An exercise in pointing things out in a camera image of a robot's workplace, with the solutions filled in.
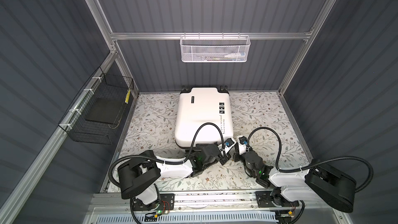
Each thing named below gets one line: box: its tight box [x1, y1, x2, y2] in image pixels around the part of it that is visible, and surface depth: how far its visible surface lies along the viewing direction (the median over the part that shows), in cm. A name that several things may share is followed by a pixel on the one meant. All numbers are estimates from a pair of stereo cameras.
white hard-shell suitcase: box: [174, 86, 234, 149], surface depth 84 cm
